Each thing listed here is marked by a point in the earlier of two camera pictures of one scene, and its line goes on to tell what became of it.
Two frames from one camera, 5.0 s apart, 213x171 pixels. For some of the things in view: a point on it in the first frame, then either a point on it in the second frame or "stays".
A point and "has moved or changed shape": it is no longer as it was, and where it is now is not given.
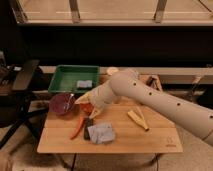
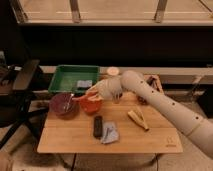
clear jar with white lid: [112, 70] stays
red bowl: [87, 107] stays
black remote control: [88, 122] → [97, 126]
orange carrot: [81, 122] has moved or changed shape
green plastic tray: [74, 78] stays
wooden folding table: [121, 126] stays
